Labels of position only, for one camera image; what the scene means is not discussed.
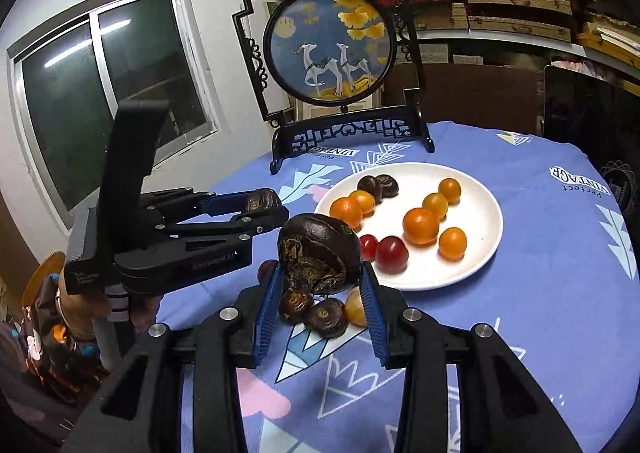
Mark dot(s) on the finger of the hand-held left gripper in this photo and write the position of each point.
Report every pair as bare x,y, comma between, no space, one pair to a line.
270,219
222,203

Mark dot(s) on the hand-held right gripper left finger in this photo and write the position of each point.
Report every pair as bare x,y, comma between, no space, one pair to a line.
267,313

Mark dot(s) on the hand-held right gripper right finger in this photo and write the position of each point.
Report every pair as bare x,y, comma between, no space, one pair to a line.
374,313

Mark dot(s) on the tan round fruit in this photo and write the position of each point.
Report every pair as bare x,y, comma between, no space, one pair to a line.
355,309

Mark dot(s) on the red round fruit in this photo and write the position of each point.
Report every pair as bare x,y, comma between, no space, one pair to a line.
266,270
368,245
391,254

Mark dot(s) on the small orange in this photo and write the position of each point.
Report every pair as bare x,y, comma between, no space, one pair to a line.
346,211
452,243
420,225
362,200
450,189
435,205

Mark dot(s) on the white plate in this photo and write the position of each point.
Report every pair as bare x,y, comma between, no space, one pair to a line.
475,223

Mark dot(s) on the person's left hand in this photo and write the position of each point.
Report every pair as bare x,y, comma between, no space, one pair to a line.
80,315

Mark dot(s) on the window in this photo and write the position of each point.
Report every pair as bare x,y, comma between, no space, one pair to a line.
60,108

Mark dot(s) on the tan round object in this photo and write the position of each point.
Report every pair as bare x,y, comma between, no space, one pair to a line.
42,273

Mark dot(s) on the round embroidered screen black stand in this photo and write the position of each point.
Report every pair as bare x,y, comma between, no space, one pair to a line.
320,48

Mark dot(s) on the person's dark floral clothing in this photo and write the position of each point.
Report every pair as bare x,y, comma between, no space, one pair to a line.
35,373

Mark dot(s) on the brown cardboard sheet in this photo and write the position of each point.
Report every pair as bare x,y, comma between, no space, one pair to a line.
475,93

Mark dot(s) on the black panel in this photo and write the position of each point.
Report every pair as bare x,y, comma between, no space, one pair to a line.
590,113

